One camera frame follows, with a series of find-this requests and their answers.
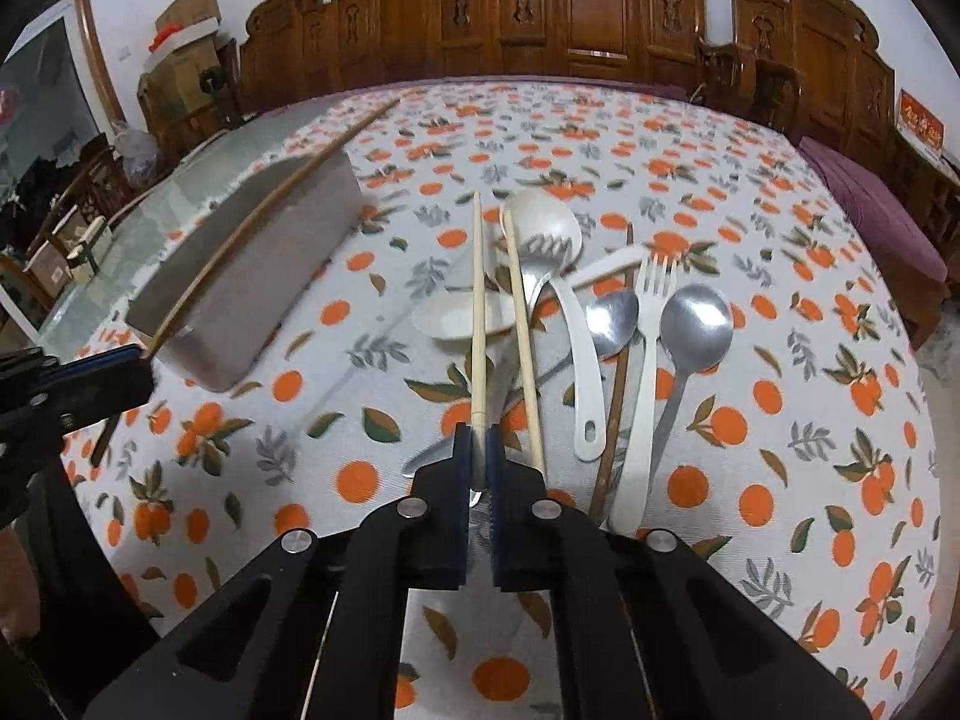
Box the grey utensil holder box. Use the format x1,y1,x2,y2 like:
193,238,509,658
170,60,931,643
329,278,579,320
124,149,365,394

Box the white ceramic soup spoon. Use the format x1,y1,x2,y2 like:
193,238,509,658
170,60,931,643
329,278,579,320
412,244,644,341

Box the small metal spoon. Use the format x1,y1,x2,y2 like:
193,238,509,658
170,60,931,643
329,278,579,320
400,287,641,480

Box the white plastic fork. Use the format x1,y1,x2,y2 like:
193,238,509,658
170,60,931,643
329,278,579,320
607,254,675,536

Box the light wooden chopstick right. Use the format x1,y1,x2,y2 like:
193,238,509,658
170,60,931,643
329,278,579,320
501,208,545,475

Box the large metal spoon right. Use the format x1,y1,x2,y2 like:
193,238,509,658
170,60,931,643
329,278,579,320
651,283,734,476

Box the orange print tablecloth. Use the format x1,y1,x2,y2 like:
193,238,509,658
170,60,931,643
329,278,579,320
58,78,944,720

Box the metal spork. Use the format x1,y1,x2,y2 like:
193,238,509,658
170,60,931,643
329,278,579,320
488,234,573,418

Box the white plastic ladle spoon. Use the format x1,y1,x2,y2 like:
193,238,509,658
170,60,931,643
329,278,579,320
501,188,605,461

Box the stacked cardboard boxes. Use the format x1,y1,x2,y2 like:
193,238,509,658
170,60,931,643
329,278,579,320
137,0,239,164

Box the purple seat cushion right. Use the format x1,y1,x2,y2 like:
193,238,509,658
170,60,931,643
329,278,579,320
797,137,949,283

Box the carved wooden sofa bench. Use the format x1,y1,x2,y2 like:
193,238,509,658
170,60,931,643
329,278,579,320
237,0,760,122

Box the carved wooden armchair right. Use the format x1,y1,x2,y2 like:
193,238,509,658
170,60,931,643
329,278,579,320
732,0,895,172

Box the red sign plaque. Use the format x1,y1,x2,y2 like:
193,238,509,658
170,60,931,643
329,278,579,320
898,89,946,154

